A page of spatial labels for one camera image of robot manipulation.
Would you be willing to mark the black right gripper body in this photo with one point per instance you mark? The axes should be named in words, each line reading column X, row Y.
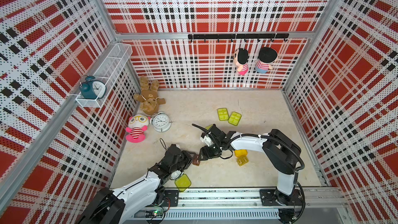
column 212, row 152

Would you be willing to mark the pink owl plush toy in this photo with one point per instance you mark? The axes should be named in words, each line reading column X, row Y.
column 137, row 126

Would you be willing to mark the metal base rail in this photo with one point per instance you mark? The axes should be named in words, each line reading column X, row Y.
column 236, row 203

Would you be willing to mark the pink dressed hanging doll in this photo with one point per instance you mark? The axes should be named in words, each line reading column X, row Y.
column 240, row 61

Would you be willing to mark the small brown pillbox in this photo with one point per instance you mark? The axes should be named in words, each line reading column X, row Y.
column 196, row 160

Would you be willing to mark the black hook rail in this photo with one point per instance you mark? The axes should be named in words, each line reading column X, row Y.
column 238, row 36

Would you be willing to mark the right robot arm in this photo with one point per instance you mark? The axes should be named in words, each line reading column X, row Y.
column 283, row 153

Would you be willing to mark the teal alarm clock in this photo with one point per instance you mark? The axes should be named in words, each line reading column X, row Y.
column 91, row 88

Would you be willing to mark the brown teddy bear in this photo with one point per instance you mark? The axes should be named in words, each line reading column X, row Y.
column 148, row 97

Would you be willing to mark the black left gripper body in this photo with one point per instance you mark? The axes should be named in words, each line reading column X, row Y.
column 183, row 162

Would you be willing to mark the green pillbox front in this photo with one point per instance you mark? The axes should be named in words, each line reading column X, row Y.
column 183, row 183

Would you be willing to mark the green pillbox white tray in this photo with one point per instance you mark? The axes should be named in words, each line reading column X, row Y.
column 234, row 118

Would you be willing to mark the small yellow transparent pillbox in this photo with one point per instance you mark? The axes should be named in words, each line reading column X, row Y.
column 242, row 160

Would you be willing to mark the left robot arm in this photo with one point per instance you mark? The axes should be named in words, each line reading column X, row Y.
column 115, row 206

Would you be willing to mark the white wire shelf basket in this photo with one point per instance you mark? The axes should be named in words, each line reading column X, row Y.
column 107, row 69

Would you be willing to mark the white alarm clock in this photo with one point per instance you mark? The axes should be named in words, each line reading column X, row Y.
column 161, row 122

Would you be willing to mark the blue dressed hanging doll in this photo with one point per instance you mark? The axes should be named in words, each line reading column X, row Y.
column 265, row 58

